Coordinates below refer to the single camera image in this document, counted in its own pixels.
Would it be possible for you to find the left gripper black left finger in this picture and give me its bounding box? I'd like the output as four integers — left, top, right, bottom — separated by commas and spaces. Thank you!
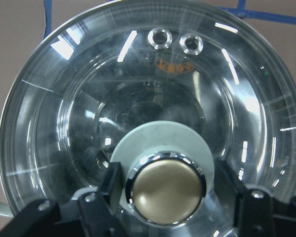
0, 162, 128, 237

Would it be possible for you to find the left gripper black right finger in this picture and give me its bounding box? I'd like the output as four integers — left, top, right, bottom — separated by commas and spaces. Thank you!
216, 160, 296, 237

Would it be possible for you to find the glass lid with gold knob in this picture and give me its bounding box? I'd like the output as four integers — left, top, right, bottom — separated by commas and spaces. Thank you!
0, 0, 296, 237

